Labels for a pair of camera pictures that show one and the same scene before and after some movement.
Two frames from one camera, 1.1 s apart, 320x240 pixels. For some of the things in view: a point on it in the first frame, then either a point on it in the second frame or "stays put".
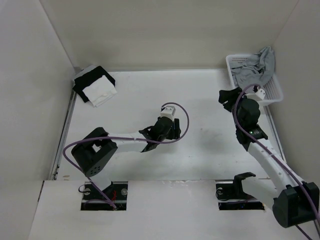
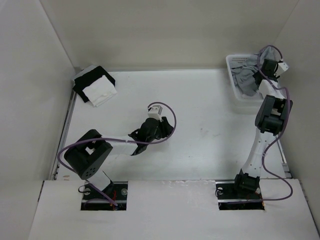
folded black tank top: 84,81 stays put
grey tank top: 254,69 stays put
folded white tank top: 100,92 stays put
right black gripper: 231,96 to 276,77
